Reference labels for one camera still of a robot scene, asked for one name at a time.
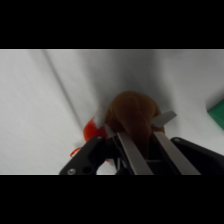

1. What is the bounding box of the brown potato with white tag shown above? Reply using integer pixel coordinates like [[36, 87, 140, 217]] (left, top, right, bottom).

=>
[[104, 90, 178, 158]]

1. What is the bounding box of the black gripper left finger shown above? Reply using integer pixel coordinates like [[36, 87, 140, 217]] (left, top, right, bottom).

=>
[[59, 131, 155, 176]]

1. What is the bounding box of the green cube block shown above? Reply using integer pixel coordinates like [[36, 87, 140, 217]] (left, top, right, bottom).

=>
[[205, 99, 224, 132]]

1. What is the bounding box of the small red and white toy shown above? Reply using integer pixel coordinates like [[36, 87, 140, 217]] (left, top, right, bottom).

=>
[[69, 109, 116, 162]]

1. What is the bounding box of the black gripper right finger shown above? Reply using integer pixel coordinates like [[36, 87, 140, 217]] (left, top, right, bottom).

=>
[[152, 131, 224, 176]]

